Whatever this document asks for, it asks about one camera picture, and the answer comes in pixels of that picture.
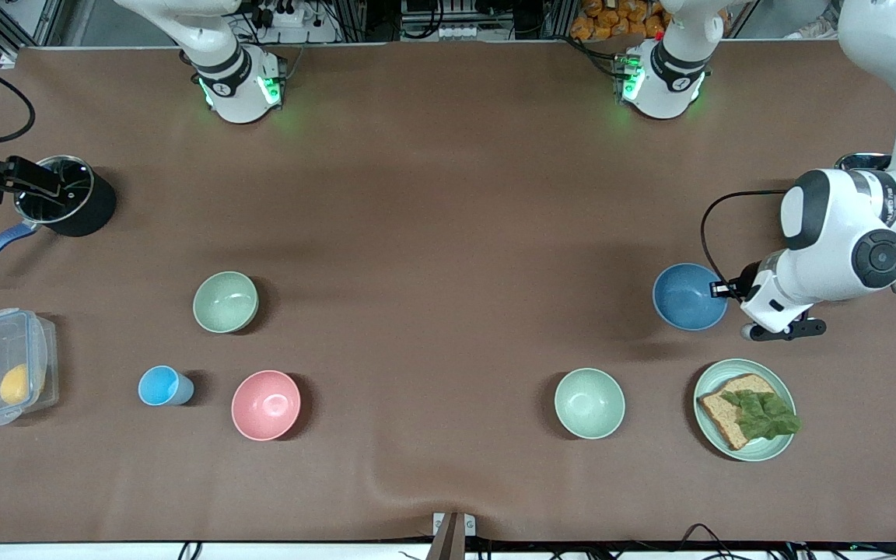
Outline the blue cup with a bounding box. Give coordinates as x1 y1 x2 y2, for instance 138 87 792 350
138 365 195 407

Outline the brown bread slice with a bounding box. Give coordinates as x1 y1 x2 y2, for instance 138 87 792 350
697 373 777 451

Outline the blue bowl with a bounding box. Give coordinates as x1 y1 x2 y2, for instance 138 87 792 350
652 262 730 332

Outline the yellow fruit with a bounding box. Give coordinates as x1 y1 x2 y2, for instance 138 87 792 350
0 363 31 405

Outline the black pot blue handle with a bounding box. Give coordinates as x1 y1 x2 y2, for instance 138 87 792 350
0 154 117 283

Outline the metal bracket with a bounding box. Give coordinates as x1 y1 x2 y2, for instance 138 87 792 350
432 511 477 560

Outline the pink bowl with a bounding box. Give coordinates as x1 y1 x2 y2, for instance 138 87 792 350
231 369 303 442

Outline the glass lid blue knob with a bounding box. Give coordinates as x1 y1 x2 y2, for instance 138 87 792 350
14 156 96 224

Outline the orange snack bag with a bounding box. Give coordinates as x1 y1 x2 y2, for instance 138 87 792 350
570 0 667 41

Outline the green lettuce leaf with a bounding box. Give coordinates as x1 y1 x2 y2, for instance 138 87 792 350
720 389 802 441

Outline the sage green bowl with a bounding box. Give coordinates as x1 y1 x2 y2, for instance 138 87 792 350
192 271 260 334

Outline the pale mint bowl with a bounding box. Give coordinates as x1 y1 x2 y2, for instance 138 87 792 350
554 367 626 440

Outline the pale green plate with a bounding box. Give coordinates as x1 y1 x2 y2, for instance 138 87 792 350
693 358 797 463

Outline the black electronics box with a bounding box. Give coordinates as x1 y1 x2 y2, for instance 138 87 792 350
401 0 515 24

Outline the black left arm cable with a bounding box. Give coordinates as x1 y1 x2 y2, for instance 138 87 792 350
700 189 791 287

